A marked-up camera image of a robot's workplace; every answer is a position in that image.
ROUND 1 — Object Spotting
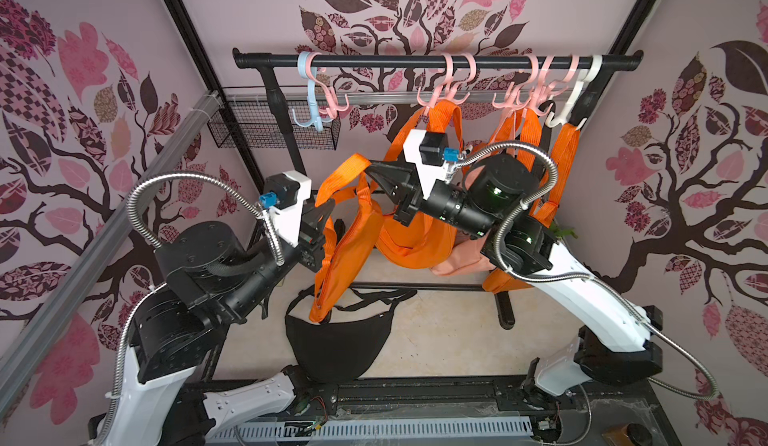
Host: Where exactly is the peach pink bag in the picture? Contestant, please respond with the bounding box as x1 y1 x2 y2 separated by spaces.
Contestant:
430 233 494 277

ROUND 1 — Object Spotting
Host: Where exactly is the orange backpack with straps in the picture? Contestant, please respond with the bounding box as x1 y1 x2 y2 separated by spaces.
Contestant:
375 101 464 269

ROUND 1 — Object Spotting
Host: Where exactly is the bright orange sling bag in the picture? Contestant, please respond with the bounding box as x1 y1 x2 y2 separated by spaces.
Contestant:
483 124 581 294

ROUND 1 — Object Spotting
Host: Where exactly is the dark orange strapped bag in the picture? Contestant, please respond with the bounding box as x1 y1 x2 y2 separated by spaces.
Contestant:
473 109 542 152

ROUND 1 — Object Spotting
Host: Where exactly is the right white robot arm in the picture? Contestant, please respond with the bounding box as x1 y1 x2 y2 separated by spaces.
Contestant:
364 155 663 406

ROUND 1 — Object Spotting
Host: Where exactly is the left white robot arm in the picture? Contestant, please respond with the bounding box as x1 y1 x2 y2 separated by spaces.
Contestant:
89 201 334 445

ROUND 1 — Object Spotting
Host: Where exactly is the pink plastic hook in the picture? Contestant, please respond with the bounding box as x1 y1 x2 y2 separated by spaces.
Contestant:
417 53 454 115
491 54 540 112
546 56 580 101
527 56 554 117
304 53 350 120
446 53 478 106

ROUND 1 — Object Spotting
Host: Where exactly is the light blue plastic hook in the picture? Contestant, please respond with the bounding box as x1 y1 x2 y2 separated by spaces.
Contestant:
291 52 333 133

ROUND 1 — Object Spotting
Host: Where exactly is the white plastic hook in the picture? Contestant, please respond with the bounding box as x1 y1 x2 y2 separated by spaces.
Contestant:
544 55 603 129

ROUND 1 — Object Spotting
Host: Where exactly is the right metal flex conduit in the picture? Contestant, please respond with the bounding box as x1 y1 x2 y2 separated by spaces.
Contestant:
456 141 719 400

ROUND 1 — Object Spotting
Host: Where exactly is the metal flex conduit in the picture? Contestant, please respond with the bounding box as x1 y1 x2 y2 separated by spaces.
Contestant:
456 141 719 400
89 171 292 445

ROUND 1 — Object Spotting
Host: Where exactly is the black clothes rack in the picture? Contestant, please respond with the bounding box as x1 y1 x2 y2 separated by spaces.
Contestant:
231 46 647 333

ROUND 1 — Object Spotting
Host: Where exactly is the left metal flex conduit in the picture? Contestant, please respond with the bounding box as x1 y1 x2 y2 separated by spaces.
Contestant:
89 171 292 445

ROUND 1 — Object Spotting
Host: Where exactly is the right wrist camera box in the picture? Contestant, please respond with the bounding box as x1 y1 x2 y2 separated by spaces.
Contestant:
403 130 464 200

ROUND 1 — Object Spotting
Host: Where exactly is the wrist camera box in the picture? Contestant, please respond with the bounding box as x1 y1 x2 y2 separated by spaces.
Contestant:
403 130 464 200
259 171 312 247

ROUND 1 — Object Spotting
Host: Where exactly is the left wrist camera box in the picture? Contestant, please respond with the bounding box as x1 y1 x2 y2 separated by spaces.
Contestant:
259 171 312 247

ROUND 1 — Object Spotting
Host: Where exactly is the black wire basket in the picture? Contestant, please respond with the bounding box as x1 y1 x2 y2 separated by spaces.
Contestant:
206 86 342 152

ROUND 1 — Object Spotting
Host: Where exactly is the grey aluminium rail left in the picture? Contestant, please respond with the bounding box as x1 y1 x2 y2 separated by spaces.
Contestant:
1 91 222 414

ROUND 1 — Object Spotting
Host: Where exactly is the white perforated cable tray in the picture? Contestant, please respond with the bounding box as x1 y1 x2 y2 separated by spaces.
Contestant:
206 417 533 445

